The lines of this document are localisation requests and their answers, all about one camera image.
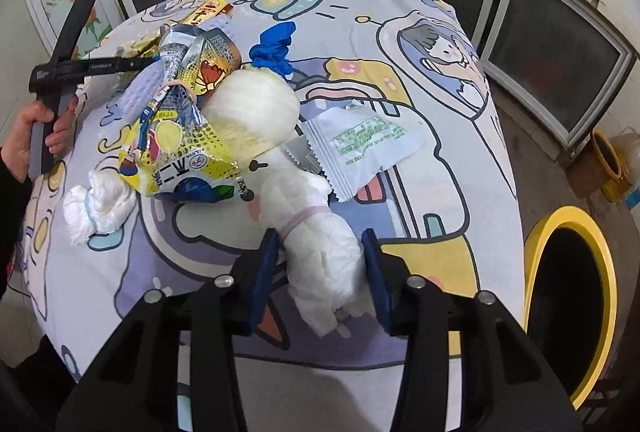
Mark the person's left hand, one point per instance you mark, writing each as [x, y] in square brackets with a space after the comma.
[17, 142]

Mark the yellow crumpled wrapper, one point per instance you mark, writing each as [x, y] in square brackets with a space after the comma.
[137, 47]

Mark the yellow snack bag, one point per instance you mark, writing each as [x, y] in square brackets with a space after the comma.
[185, 152]

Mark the napa cabbage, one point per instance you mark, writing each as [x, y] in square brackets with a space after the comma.
[255, 107]

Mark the person's left forearm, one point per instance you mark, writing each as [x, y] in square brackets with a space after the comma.
[10, 222]

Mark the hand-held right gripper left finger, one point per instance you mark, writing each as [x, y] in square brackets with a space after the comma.
[266, 264]

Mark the silver cartoon snack bag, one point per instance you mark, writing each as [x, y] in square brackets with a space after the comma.
[200, 52]

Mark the light blue wrapper packet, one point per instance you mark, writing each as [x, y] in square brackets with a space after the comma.
[365, 142]

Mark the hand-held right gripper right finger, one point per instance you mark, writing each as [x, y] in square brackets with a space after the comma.
[376, 272]

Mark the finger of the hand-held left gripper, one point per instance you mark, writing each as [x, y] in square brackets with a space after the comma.
[141, 63]

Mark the lavender bumpy foam sheet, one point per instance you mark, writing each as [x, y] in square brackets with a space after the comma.
[140, 92]

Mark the small white rolled diaper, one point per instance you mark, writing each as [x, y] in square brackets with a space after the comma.
[95, 207]

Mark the yellow trash bin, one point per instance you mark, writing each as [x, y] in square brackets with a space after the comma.
[537, 262]

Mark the gold red snack wrapper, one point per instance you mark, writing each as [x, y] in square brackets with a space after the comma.
[207, 11]

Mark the blue rubber glove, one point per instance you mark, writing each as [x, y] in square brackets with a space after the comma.
[272, 47]

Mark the silver foil wrapper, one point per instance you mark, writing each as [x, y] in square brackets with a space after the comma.
[300, 155]

